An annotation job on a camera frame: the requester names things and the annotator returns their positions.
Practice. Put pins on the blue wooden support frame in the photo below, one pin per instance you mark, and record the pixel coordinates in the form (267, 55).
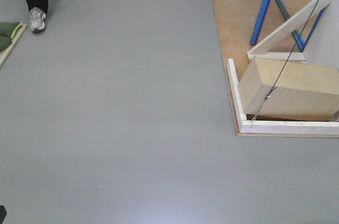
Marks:
(299, 40)

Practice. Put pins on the white door panel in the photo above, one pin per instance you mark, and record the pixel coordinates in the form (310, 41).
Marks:
(322, 48)

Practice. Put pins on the white wooden border frame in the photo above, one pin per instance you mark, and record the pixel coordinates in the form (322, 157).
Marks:
(245, 127)

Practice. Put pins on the large plywood base platform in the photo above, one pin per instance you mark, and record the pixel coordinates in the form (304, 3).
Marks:
(235, 21)

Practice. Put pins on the white diagonal wooden brace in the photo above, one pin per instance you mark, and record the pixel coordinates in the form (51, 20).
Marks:
(263, 47)

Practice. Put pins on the lower green sandbag left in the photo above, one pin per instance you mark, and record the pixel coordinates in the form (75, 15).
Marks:
(5, 42)

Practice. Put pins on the green sandbag on left board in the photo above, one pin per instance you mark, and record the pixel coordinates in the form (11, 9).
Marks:
(9, 29)

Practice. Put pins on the light wooden box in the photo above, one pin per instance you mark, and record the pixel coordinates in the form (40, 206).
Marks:
(289, 90)

